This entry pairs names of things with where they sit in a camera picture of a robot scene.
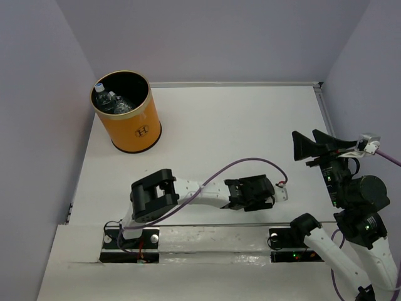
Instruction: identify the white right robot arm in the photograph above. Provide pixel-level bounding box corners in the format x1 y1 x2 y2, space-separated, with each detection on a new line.
288 129 400 300

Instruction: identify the blue-labelled plastic bottle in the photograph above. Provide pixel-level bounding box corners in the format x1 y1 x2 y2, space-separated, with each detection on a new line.
95 83 116 114

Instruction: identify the clear bottle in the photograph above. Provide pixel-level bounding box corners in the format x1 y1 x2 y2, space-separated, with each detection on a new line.
113 95 137 115

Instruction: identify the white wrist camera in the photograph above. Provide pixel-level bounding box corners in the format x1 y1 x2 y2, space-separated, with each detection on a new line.
274 181 289 202
339 132 381 159

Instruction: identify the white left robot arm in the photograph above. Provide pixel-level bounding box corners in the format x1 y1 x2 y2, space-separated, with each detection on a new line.
117 169 276 248

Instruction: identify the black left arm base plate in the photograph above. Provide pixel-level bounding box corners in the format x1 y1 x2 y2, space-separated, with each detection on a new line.
99 226 160 264

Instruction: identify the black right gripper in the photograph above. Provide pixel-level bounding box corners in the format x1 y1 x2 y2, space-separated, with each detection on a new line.
290 127 356 205

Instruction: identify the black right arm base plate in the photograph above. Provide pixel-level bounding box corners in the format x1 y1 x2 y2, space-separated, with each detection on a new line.
267 228 323 263

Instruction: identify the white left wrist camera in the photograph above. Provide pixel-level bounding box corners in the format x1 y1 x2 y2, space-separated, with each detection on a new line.
274 181 289 202

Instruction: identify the orange cylindrical bin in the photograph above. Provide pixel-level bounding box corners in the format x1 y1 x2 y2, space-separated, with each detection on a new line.
90 70 162 154

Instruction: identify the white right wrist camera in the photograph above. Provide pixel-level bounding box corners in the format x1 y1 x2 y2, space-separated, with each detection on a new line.
339 132 381 159

